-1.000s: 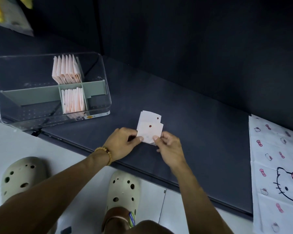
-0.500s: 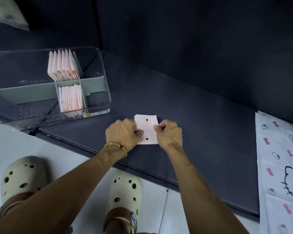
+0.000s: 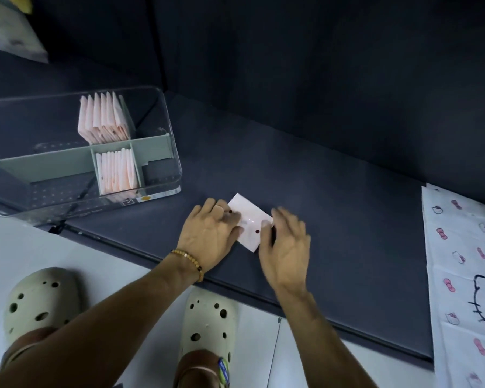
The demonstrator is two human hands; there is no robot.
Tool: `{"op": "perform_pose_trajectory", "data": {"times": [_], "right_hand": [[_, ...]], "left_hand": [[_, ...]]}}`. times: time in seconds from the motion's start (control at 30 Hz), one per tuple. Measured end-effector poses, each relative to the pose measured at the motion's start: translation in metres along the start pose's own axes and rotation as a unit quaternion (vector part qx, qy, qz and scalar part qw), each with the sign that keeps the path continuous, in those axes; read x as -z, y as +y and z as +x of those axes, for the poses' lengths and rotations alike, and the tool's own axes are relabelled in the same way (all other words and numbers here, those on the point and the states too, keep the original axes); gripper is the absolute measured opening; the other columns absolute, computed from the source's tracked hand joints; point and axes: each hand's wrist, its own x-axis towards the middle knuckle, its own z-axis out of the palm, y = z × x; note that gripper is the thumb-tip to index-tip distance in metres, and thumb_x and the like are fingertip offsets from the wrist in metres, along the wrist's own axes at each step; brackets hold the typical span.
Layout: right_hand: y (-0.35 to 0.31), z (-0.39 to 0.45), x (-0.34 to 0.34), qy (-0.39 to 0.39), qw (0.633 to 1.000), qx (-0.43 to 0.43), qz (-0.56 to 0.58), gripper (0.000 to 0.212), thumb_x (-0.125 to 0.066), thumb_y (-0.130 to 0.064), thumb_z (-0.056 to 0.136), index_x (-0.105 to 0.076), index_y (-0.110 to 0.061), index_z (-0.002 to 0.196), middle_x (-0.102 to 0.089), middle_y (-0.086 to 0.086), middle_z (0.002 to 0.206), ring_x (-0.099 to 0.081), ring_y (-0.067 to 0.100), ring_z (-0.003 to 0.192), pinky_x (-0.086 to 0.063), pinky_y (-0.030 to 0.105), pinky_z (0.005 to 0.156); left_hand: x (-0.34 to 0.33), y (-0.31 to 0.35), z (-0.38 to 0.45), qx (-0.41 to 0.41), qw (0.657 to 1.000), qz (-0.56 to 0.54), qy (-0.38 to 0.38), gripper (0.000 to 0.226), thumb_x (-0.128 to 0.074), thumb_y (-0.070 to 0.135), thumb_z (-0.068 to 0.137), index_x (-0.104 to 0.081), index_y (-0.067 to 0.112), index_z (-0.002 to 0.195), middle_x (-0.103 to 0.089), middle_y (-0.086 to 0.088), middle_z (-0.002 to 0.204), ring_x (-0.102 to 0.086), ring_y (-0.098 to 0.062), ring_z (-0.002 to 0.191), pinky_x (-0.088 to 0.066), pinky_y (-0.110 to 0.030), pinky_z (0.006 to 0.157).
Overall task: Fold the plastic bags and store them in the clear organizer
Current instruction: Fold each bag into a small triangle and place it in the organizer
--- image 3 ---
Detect person's right hand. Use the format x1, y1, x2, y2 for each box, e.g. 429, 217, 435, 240
258, 205, 311, 295

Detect person's left hand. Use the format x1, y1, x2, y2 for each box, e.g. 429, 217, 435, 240
177, 197, 245, 273

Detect stack of polka dot bags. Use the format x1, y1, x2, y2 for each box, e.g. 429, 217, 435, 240
227, 192, 275, 253

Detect pink bags row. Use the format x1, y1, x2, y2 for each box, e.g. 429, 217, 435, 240
121, 148, 140, 191

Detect clear plastic organizer box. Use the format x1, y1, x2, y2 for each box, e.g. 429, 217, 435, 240
0, 85, 183, 227

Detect person's left forearm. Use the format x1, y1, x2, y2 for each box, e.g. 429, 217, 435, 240
0, 258, 205, 388

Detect person's right forearm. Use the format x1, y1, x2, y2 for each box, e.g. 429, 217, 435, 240
276, 288, 379, 388

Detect person's right leg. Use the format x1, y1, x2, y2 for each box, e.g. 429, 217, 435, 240
174, 350, 227, 388

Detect cream right clog shoe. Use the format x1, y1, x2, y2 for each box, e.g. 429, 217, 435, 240
174, 287, 238, 388

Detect cream clog shoe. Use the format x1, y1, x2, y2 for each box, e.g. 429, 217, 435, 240
174, 287, 238, 388
4, 267, 81, 348

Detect dark blue sofa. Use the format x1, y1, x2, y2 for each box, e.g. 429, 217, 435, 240
0, 0, 485, 368

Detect cream left clog shoe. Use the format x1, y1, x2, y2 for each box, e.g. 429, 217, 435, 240
4, 267, 81, 348

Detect brown bead bracelet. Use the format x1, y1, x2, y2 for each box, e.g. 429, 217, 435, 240
170, 249, 205, 283

